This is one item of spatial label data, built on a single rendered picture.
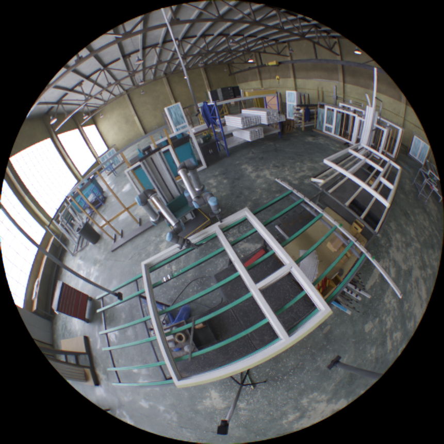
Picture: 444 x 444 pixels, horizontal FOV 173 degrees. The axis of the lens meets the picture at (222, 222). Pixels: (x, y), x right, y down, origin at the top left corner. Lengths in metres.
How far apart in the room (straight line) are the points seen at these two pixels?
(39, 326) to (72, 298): 3.63
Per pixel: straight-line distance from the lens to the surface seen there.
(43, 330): 7.43
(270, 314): 1.29
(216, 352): 1.72
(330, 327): 2.47
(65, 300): 4.09
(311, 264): 1.79
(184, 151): 4.95
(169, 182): 2.34
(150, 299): 1.70
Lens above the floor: 2.22
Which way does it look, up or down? 48 degrees down
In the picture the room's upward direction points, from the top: 20 degrees counter-clockwise
